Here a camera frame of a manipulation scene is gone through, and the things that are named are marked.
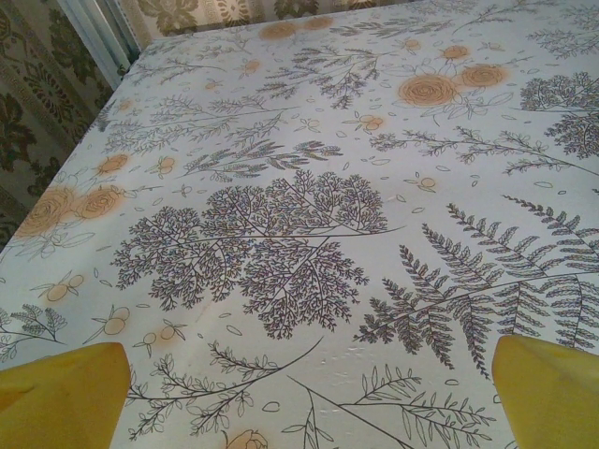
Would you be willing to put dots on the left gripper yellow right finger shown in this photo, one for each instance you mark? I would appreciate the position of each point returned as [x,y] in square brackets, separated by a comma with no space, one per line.
[552,402]

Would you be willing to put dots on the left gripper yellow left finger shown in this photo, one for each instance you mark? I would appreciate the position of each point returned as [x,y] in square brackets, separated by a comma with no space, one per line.
[61,402]

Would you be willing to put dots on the aluminium frame post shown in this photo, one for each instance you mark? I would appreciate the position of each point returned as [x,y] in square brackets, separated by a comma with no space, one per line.
[100,37]

